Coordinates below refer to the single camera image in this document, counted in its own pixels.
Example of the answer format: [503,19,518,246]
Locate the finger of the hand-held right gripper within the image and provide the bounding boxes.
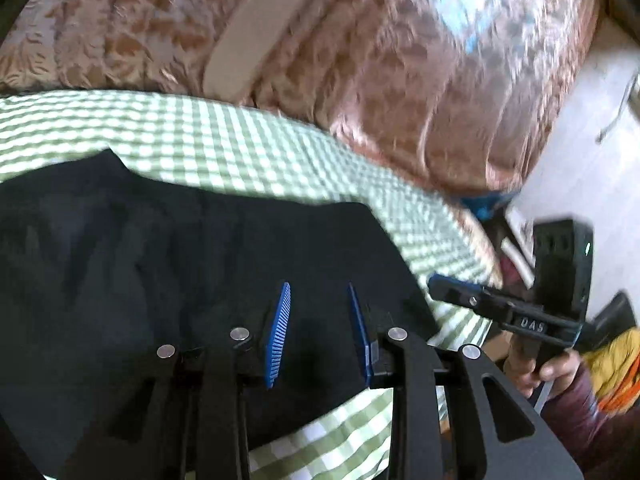
[427,274,543,322]

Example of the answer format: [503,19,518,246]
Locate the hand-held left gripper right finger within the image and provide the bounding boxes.
[347,282,585,480]

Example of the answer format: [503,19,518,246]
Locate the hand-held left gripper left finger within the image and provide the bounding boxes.
[57,281,292,480]

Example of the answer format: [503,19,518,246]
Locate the black embroidered pants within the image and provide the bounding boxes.
[0,149,442,480]

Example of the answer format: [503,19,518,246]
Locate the person's right forearm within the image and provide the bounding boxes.
[540,357,640,480]

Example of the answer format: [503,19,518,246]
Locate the person's right hand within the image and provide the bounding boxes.
[502,342,582,402]

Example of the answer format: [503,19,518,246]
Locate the blue cloth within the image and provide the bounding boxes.
[457,189,521,223]

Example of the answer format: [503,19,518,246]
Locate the yellow and orange cloth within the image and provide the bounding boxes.
[582,327,640,413]

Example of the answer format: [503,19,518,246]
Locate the green checked bedsheet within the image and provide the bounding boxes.
[0,90,505,480]

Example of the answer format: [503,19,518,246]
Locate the brown floral curtain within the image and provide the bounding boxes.
[0,0,602,202]

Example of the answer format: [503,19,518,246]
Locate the beige curtain tie-back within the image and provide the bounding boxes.
[202,0,332,103]

